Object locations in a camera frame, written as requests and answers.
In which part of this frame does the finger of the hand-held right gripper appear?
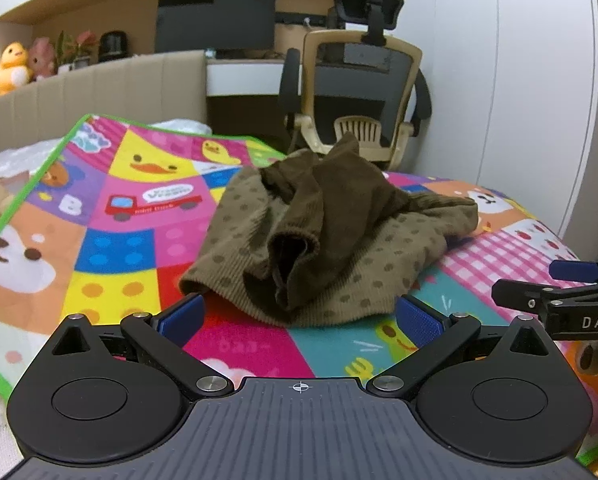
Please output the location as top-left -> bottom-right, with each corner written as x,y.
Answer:
491,279 -> 580,314
548,258 -> 598,284

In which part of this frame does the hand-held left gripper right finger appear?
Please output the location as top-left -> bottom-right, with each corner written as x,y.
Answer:
367,294 -> 556,401

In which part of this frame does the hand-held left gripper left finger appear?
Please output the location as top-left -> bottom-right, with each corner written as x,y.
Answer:
51,293 -> 234,401

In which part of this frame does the brown polka dot corduroy garment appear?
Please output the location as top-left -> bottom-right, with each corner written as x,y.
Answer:
179,131 -> 480,330

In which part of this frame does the colourful cartoon play mat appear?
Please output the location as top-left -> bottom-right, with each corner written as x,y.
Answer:
0,114 -> 598,467

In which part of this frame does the white pillow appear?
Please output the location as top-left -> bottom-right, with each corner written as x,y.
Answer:
148,117 -> 214,137

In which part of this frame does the beige mesh office chair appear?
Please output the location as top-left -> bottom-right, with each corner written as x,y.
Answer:
279,0 -> 432,171

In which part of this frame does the beige upholstered headboard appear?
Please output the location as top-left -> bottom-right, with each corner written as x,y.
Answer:
0,50 -> 208,159

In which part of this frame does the potted plant with red leaves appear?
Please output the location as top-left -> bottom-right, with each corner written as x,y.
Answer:
54,30 -> 100,72

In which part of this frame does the pink plush toy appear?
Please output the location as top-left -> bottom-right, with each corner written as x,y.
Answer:
27,36 -> 58,81

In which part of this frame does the black computer monitor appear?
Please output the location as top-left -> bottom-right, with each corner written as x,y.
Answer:
155,0 -> 278,55

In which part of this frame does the yellow duck plush toy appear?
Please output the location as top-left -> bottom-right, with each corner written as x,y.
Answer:
0,42 -> 34,99

